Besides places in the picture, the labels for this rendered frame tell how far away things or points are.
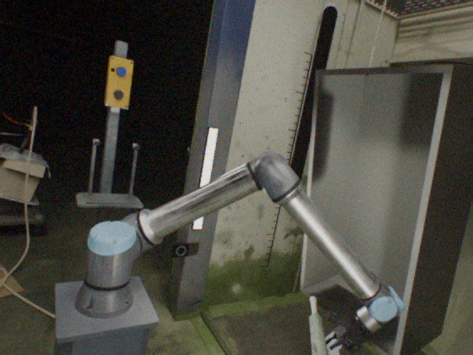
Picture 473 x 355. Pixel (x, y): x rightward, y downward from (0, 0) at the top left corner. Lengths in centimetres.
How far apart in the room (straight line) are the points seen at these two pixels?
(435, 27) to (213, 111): 166
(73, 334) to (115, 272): 20
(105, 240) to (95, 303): 21
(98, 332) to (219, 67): 141
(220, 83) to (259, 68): 28
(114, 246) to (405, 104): 140
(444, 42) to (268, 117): 130
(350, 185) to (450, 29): 130
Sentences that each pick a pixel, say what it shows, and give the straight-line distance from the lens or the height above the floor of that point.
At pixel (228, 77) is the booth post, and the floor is 157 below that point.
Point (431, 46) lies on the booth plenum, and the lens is 274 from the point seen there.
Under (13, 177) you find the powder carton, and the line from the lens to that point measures 325.
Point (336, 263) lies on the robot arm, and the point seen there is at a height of 95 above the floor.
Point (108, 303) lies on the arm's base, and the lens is 120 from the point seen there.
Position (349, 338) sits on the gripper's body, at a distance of 144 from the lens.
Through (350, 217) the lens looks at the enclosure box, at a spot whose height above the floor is 90.
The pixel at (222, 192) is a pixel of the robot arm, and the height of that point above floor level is 108.
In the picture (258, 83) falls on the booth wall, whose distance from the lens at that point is 204.
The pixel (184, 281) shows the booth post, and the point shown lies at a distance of 217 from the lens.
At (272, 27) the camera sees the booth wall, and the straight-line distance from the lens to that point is 212.
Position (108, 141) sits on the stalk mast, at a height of 110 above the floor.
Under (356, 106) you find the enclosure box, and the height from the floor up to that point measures 152.
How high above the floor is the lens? 134
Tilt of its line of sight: 10 degrees down
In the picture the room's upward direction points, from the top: 10 degrees clockwise
